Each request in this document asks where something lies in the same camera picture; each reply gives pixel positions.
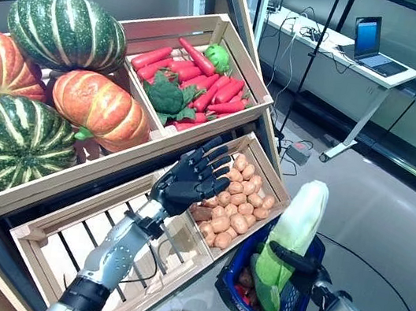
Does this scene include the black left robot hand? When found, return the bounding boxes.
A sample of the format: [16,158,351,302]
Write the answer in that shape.
[146,125,240,228]

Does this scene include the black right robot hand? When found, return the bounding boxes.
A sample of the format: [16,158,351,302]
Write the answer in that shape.
[261,239,337,301]

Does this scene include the large napa cabbage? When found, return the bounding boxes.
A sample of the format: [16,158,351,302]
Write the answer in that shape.
[241,172,332,311]

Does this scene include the blue plastic shopping basket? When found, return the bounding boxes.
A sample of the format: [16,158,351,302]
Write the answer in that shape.
[210,206,332,311]

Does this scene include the red carrot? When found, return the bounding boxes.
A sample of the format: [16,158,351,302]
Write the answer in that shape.
[172,116,209,137]
[136,56,176,87]
[206,95,248,120]
[191,70,232,117]
[210,76,247,110]
[129,40,174,76]
[167,57,204,83]
[173,37,222,79]
[181,69,221,94]

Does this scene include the wooden crate with potatoes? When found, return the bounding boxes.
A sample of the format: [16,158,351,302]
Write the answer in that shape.
[142,116,303,272]

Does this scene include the dark green broccoli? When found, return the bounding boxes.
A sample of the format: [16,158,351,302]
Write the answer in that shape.
[136,68,206,131]

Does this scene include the grey power adapter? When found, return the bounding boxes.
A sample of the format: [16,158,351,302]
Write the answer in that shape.
[284,143,313,168]

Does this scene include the wooden crate with pumpkins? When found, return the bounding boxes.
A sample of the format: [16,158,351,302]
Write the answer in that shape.
[0,48,178,246]

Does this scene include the light green lettuce head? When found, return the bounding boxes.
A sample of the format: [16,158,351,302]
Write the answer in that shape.
[201,42,235,77]

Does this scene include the wooden crate with carrots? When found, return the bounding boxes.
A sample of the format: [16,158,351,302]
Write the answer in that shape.
[100,0,287,154]

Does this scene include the black stand pole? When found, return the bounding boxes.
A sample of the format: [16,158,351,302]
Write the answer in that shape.
[272,0,345,159]

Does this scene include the green striped pumpkin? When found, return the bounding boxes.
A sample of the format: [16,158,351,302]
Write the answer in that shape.
[0,0,135,82]
[0,92,87,208]

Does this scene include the white table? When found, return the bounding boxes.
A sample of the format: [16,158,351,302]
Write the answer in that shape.
[243,5,416,177]

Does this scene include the open grey laptop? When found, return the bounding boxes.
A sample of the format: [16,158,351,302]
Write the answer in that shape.
[345,12,416,81]

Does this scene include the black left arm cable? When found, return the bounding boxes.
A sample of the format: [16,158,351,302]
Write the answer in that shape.
[116,225,166,291]

